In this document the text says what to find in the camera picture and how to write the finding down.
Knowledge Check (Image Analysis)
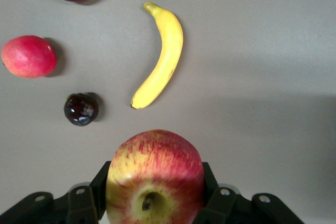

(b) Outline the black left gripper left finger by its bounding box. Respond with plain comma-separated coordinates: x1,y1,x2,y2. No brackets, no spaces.
0,160,112,224

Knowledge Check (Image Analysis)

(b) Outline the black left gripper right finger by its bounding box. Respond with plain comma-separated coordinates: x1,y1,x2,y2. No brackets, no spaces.
194,161,305,224

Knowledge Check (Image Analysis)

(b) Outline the dark purple plum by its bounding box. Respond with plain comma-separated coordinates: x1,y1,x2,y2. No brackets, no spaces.
64,92,100,127

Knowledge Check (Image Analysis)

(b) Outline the large table cover mat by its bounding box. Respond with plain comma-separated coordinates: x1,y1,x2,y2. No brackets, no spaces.
0,0,336,224

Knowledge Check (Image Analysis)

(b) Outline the yellow banana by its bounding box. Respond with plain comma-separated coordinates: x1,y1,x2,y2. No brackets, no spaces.
130,2,184,110

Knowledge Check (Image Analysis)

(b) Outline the red yellow striped apple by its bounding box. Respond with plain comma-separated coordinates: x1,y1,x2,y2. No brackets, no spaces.
105,129,205,224

